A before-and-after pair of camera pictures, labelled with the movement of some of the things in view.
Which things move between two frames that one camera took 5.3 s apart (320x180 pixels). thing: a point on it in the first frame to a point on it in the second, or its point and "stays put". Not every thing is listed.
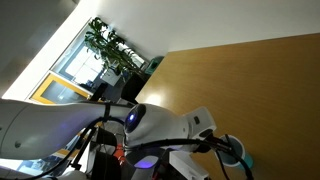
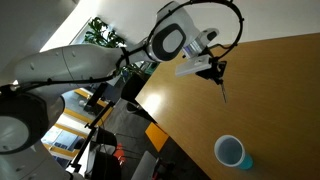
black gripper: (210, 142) to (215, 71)
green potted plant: (107, 46) stays put
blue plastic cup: (230, 159) stays put
